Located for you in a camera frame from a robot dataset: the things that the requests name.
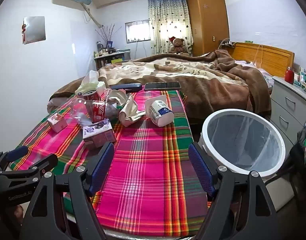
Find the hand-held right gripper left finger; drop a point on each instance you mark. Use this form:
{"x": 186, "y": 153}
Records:
{"x": 103, "y": 165}

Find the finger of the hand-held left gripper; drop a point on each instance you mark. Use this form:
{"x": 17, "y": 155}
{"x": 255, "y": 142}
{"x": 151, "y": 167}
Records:
{"x": 44, "y": 162}
{"x": 17, "y": 152}

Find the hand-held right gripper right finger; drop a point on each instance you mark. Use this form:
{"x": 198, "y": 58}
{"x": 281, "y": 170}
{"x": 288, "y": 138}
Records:
{"x": 200, "y": 170}

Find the purple milk carton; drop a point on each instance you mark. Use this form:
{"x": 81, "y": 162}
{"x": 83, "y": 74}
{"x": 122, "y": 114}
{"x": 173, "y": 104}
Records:
{"x": 98, "y": 135}

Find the strawberry milk carton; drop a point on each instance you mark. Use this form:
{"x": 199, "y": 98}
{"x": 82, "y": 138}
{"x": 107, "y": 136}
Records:
{"x": 57, "y": 123}

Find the red soda can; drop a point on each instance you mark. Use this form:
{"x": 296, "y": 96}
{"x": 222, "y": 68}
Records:
{"x": 96, "y": 110}

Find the beige paper cup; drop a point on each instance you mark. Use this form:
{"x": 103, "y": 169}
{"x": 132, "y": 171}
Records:
{"x": 130, "y": 115}

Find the clear plastic bottle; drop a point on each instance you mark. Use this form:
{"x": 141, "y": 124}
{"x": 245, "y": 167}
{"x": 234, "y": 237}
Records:
{"x": 76, "y": 110}

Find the white blue-label cup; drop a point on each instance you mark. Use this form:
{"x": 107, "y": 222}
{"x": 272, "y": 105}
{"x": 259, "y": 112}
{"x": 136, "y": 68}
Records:
{"x": 159, "y": 112}

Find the white round trash bin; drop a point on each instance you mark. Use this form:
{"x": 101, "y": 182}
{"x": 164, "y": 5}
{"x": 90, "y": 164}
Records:
{"x": 243, "y": 112}

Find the person's left hand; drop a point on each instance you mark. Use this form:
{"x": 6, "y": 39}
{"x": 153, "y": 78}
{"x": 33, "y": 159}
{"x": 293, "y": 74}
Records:
{"x": 18, "y": 212}

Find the plaid bed sheet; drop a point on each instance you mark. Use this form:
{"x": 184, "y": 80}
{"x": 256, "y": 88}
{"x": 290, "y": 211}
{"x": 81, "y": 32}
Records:
{"x": 153, "y": 167}

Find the brown beige blanket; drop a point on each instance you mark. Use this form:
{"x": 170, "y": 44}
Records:
{"x": 205, "y": 90}

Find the dark blue glasses case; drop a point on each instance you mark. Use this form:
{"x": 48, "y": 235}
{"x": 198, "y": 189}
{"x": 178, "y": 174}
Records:
{"x": 126, "y": 87}

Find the soft tissue pack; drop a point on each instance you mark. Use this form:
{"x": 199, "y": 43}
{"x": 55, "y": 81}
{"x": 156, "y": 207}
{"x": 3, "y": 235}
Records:
{"x": 89, "y": 85}

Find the black smartphone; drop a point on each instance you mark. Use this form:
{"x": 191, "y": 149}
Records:
{"x": 163, "y": 86}

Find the grey nightstand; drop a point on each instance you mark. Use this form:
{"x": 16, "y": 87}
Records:
{"x": 287, "y": 105}

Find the cluttered side shelf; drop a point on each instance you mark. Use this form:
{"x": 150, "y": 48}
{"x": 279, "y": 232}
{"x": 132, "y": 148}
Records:
{"x": 118, "y": 55}

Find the row of small bottles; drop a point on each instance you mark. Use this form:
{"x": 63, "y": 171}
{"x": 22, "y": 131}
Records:
{"x": 103, "y": 52}

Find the pink floral pillow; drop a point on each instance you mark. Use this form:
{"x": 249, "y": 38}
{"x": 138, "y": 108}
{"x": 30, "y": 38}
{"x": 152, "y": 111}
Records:
{"x": 265, "y": 76}

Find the vase with twigs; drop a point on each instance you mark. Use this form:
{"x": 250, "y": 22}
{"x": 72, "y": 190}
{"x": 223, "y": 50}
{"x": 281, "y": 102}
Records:
{"x": 109, "y": 43}

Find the brown teddy bear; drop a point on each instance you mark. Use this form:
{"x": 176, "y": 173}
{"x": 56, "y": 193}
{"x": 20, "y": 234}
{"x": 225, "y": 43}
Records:
{"x": 178, "y": 46}

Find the white power strip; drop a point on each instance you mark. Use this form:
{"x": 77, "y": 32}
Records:
{"x": 228, "y": 44}

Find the red jar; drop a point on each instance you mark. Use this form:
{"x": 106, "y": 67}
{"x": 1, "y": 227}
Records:
{"x": 289, "y": 76}

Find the wooden bed headboard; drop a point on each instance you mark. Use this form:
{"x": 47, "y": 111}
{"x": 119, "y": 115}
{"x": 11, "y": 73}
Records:
{"x": 267, "y": 56}

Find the pile of small boxes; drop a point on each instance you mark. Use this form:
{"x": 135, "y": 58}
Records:
{"x": 304, "y": 78}

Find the small window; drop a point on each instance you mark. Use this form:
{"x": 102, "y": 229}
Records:
{"x": 138, "y": 31}

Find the wooden wardrobe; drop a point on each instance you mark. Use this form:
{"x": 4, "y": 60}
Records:
{"x": 208, "y": 22}

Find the air conditioner pipe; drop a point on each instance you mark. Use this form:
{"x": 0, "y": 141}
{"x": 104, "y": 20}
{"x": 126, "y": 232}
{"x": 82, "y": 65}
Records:
{"x": 93, "y": 17}

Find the patterned curtain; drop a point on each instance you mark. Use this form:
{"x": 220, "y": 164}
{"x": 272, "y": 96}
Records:
{"x": 165, "y": 17}

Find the silver wall poster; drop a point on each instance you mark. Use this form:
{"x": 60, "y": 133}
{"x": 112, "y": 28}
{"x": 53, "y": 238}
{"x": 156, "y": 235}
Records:
{"x": 34, "y": 30}

